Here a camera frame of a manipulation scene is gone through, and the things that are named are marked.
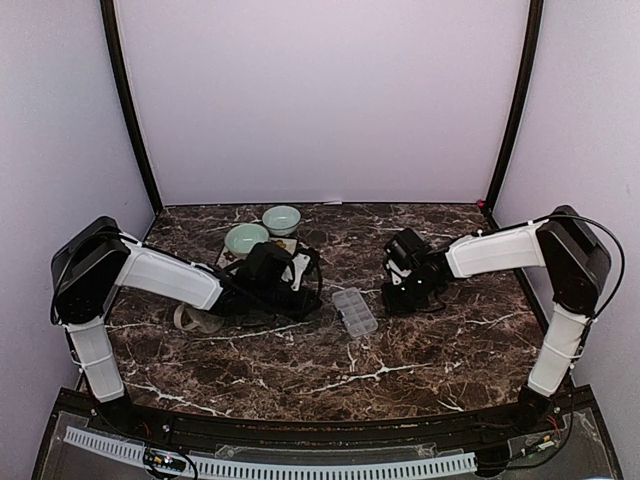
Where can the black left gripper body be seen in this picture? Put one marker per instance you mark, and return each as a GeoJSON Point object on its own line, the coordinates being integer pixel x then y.
{"type": "Point", "coordinates": [267, 301]}

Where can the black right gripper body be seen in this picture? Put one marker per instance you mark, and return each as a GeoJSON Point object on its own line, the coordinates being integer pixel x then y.
{"type": "Point", "coordinates": [410, 298]}

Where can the clear plastic pill organizer box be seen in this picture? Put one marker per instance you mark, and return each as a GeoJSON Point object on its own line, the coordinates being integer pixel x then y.
{"type": "Point", "coordinates": [354, 312]}

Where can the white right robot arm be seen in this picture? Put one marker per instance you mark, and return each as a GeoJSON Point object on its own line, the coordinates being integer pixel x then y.
{"type": "Point", "coordinates": [562, 243]}

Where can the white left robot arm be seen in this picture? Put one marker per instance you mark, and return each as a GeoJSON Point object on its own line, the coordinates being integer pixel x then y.
{"type": "Point", "coordinates": [101, 259]}

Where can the square floral ceramic plate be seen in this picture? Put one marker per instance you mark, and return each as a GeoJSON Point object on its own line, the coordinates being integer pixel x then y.
{"type": "Point", "coordinates": [226, 257]}

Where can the teal striped ceramic bowl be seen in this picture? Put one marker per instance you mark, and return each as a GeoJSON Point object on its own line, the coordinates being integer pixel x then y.
{"type": "Point", "coordinates": [241, 239]}

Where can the beige printed ceramic mug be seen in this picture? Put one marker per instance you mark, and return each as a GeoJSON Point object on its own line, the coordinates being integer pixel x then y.
{"type": "Point", "coordinates": [189, 319]}

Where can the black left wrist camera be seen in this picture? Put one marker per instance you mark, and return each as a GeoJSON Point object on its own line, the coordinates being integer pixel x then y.
{"type": "Point", "coordinates": [265, 265]}

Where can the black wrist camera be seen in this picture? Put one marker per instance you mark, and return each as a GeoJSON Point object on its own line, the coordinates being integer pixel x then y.
{"type": "Point", "coordinates": [407, 249]}
{"type": "Point", "coordinates": [265, 265]}

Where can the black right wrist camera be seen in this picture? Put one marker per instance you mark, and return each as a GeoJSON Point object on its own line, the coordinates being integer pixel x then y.
{"type": "Point", "coordinates": [407, 249]}

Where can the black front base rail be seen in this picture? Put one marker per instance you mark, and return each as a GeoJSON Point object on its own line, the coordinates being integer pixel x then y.
{"type": "Point", "coordinates": [481, 429]}

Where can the white slotted cable duct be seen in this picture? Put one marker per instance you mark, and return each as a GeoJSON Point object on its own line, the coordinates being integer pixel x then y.
{"type": "Point", "coordinates": [236, 462]}

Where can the black left frame post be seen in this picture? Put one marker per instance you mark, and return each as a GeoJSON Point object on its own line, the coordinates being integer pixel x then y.
{"type": "Point", "coordinates": [123, 88]}

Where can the black frame post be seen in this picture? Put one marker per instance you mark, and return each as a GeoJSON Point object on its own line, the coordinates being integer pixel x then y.
{"type": "Point", "coordinates": [123, 88]}
{"type": "Point", "coordinates": [525, 70]}

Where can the black right frame post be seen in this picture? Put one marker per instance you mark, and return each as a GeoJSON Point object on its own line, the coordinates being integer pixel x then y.
{"type": "Point", "coordinates": [525, 70]}

